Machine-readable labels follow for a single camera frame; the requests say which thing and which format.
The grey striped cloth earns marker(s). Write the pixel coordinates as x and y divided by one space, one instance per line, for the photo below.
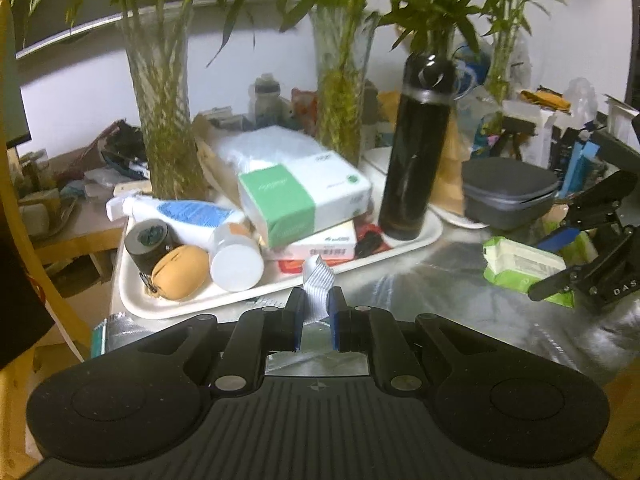
317 285

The orange snack bag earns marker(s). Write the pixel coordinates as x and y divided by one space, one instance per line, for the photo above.
305 110

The blue bag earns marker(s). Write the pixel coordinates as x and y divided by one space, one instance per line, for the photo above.
475 67

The yellow cloth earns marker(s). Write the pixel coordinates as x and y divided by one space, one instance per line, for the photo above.
545 99

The green wet wipes pack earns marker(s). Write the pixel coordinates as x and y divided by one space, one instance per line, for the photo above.
520 265

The white wrapped tissue package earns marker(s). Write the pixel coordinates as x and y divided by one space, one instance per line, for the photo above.
270 150

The tan leather pouch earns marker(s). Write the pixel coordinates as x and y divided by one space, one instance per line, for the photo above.
180 272

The orange bottle white cap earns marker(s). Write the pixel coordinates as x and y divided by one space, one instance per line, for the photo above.
237 265

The wooden chair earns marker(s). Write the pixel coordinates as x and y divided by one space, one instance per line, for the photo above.
55 300

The black tape roll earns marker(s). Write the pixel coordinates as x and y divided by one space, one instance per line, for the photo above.
147 245

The white carton box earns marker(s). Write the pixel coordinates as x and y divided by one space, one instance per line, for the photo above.
530 115

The black thermos bottle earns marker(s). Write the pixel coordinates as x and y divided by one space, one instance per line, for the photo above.
410 160

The white spray bottle blue label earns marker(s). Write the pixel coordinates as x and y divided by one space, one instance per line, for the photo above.
190 215

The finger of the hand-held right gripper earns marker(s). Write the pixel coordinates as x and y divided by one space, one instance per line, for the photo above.
612 280
560 240

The red white flat box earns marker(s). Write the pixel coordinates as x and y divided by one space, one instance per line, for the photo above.
320 245

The green white tissue pack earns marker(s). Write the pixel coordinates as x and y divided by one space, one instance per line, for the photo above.
300 205

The colourful printed plastic bag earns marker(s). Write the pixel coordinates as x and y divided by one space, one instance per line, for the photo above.
487 132

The silver foil mat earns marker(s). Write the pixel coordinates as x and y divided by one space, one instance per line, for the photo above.
450 285

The red black small item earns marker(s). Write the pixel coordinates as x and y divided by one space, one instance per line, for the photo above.
372 240

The black garment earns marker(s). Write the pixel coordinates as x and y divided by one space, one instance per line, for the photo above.
20 270

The blue carton box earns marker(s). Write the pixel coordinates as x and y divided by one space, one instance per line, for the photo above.
582 165

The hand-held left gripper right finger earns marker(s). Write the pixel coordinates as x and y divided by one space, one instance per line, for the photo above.
339 320

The grey zip case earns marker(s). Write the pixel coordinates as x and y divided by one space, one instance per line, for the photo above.
510 190

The wooden desk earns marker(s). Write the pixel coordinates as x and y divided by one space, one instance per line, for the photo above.
75 240

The glass vase with bamboo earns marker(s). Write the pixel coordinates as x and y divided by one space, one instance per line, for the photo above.
462 40
342 100
165 125
502 70

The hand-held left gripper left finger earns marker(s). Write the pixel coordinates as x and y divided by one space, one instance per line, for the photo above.
298 327

